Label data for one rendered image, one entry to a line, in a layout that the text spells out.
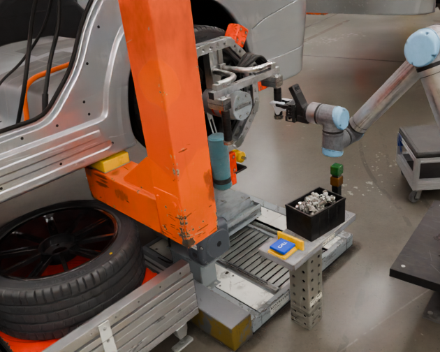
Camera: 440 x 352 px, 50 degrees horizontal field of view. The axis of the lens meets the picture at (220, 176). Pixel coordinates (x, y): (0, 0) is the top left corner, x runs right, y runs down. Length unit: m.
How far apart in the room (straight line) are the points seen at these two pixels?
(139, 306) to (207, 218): 0.42
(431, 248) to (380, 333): 0.41
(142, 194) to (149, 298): 0.39
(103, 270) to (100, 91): 0.72
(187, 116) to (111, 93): 0.52
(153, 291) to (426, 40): 1.30
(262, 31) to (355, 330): 1.54
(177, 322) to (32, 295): 0.59
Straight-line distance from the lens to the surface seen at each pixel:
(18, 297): 1.86
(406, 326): 2.24
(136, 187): 1.92
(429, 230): 2.28
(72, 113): 1.98
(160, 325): 1.98
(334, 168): 1.98
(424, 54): 1.76
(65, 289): 1.81
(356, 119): 2.13
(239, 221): 2.60
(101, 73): 2.03
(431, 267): 2.07
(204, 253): 2.11
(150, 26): 1.48
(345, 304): 2.30
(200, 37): 2.22
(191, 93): 1.59
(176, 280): 1.93
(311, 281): 2.06
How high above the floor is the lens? 1.55
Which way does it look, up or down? 27 degrees down
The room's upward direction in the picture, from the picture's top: 7 degrees counter-clockwise
